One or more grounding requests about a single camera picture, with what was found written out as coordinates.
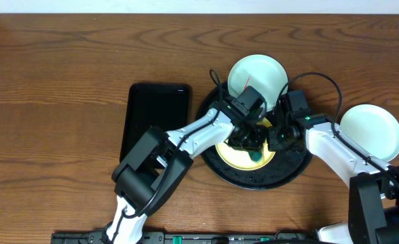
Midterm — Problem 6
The green scrubbing sponge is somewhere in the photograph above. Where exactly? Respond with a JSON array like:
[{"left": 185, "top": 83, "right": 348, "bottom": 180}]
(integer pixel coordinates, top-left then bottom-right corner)
[{"left": 248, "top": 151, "right": 263, "bottom": 163}]

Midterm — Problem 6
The yellow plate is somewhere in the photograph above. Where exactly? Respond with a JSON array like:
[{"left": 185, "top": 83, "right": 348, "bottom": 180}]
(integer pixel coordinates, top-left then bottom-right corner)
[{"left": 214, "top": 117, "right": 277, "bottom": 171}]

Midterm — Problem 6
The mint green plate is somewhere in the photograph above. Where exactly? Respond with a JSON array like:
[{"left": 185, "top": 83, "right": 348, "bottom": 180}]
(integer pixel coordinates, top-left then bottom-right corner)
[
  {"left": 340, "top": 104, "right": 399, "bottom": 161},
  {"left": 227, "top": 54, "right": 288, "bottom": 111}
]

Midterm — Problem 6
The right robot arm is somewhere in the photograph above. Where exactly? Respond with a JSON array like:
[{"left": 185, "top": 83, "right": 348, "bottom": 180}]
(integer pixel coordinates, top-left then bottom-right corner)
[{"left": 267, "top": 109, "right": 399, "bottom": 243}]

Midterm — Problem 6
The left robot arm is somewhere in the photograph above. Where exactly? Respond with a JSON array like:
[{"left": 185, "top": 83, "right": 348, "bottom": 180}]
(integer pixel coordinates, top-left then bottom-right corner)
[{"left": 104, "top": 99, "right": 267, "bottom": 243}]

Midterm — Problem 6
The round black serving tray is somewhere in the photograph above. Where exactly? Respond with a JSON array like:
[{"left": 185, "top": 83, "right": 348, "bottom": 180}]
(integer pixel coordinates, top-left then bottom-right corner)
[{"left": 195, "top": 81, "right": 314, "bottom": 190}]

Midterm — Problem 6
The black rectangular tray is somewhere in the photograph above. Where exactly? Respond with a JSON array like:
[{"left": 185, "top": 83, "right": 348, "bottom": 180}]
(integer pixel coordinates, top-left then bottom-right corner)
[{"left": 119, "top": 83, "right": 191, "bottom": 160}]

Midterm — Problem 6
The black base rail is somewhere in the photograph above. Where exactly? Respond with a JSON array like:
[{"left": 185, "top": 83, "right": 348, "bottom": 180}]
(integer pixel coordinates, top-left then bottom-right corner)
[{"left": 50, "top": 231, "right": 319, "bottom": 244}]

